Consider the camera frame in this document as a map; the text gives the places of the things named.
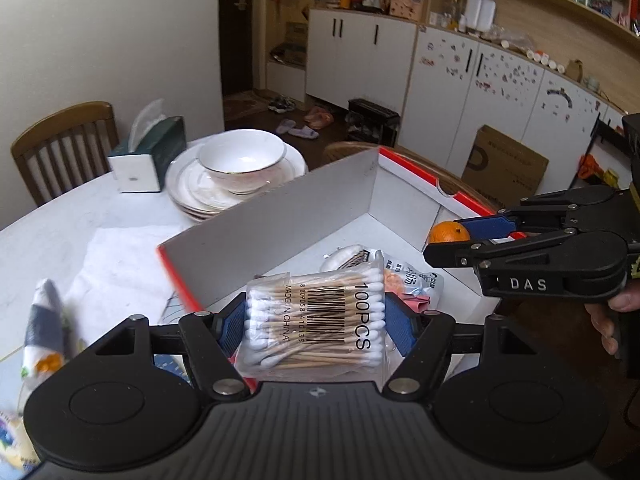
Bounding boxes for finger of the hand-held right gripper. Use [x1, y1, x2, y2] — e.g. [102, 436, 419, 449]
[452, 184, 617, 242]
[423, 230, 571, 302]

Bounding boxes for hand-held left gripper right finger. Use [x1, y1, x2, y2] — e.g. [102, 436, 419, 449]
[382, 290, 512, 402]

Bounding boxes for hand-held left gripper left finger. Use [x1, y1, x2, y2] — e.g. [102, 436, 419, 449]
[95, 295, 252, 402]

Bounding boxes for orange mandarin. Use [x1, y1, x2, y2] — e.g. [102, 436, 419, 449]
[428, 221, 472, 245]

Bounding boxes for cotton swab bag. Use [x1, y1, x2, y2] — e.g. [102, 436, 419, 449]
[234, 266, 387, 386]

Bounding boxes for red cardboard box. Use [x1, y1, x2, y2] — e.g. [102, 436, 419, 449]
[156, 146, 526, 391]

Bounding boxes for marble pattern desktop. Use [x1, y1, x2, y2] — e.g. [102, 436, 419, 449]
[0, 132, 321, 471]

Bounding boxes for person's right hand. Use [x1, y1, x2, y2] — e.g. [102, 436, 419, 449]
[585, 287, 640, 357]

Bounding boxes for white snack sachet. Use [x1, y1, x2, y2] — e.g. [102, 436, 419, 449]
[382, 251, 445, 311]

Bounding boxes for brown cardboard box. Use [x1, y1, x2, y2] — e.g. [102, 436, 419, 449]
[460, 125, 550, 197]

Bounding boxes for orange toy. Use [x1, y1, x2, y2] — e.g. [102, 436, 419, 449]
[578, 154, 622, 187]

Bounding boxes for white paper sheet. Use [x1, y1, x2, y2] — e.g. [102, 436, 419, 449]
[64, 226, 202, 327]

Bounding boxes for white stickered cabinet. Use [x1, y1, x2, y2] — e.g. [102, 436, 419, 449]
[400, 25, 628, 196]

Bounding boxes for black shoe rack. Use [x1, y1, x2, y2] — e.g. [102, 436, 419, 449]
[346, 97, 401, 147]

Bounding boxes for white gold-rimmed bowl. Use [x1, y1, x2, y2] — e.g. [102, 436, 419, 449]
[196, 129, 287, 196]

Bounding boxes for green and white tissue box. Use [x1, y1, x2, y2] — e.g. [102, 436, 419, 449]
[106, 99, 187, 194]

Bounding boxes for pink slippers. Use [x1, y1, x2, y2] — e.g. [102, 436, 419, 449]
[303, 105, 335, 129]

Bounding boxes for purple slippers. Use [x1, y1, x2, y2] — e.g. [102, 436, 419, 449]
[275, 119, 320, 140]

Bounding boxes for brown doormat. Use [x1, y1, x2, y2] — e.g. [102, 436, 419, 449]
[223, 91, 275, 122]

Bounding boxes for blueberry print bread packet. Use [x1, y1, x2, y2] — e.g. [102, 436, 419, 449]
[0, 406, 42, 472]

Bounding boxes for wooden slat-back chair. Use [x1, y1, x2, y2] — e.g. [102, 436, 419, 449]
[11, 101, 120, 208]

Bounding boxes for white cabinet with black handles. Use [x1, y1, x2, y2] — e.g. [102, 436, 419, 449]
[305, 7, 419, 121]

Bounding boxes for wooden wall shelf unit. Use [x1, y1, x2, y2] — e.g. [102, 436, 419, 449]
[310, 0, 640, 111]

